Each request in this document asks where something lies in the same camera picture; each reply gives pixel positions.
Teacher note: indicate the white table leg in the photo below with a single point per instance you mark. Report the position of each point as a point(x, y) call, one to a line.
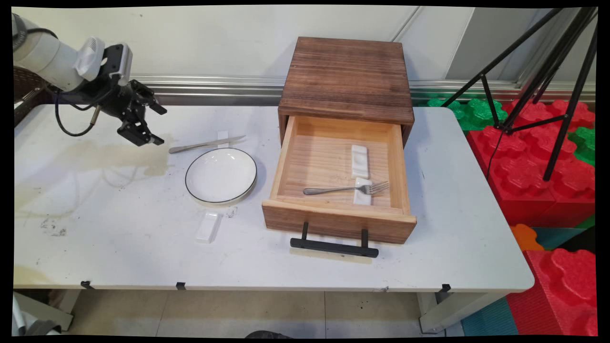
point(452, 312)

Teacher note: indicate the steel fork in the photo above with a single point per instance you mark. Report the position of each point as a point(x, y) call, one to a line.
point(333, 190)

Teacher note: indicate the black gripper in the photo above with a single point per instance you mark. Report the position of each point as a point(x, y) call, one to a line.
point(114, 100)

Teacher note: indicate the aluminium wall rail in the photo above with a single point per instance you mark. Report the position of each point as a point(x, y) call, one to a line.
point(214, 83)

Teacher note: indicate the light wooden drawer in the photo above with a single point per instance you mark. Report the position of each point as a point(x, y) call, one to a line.
point(333, 221)

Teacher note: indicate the teal foam mat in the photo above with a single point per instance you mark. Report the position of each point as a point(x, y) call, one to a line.
point(491, 319)

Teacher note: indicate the dark wooden cabinet box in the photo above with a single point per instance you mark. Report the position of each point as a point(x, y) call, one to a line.
point(345, 76)

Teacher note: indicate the small green foam block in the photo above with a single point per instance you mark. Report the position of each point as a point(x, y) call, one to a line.
point(585, 143)

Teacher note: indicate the large red foam block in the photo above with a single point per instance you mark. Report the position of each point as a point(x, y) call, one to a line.
point(519, 171)

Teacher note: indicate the steel table knife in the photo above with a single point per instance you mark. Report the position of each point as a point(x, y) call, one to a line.
point(200, 145)

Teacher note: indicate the orange foam piece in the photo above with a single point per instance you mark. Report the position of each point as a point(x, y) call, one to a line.
point(524, 238)

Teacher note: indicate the white plate with black rim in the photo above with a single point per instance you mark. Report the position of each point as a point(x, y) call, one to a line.
point(220, 175)

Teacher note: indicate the white ceramic cutlery rest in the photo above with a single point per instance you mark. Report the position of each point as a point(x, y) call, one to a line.
point(362, 199)
point(222, 134)
point(208, 227)
point(359, 159)

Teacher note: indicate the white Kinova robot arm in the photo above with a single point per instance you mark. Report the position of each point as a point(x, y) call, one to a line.
point(43, 55)

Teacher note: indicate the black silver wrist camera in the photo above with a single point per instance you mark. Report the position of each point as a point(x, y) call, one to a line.
point(118, 62)

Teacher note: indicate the black tripod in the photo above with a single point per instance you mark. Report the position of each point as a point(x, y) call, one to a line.
point(567, 57)

